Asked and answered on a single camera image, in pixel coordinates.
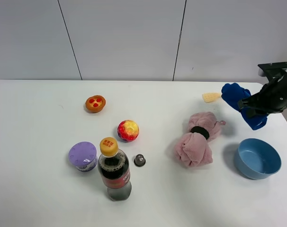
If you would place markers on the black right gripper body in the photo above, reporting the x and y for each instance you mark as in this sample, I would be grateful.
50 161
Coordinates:
272 98

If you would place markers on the blue cloth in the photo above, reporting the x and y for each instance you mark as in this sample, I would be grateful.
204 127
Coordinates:
231 94

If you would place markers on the blue plastic bowl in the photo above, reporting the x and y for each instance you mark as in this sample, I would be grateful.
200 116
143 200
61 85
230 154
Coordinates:
256 159

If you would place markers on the pink towel with black band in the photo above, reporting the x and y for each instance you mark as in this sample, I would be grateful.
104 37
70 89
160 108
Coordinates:
192 149

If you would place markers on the small grey black knob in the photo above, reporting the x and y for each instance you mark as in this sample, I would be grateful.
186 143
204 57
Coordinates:
139 160

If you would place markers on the red yellow toy ball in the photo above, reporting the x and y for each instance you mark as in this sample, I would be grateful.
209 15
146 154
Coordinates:
128 130

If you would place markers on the cola bottle with yellow cap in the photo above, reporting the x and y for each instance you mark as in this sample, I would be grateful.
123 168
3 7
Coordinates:
113 166

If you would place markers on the toy egg tart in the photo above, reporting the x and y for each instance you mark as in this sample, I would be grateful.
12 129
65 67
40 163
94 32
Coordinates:
95 103

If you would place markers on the purple lidded yogurt cup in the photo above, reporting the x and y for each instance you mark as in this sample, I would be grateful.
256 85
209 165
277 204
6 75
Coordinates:
83 156

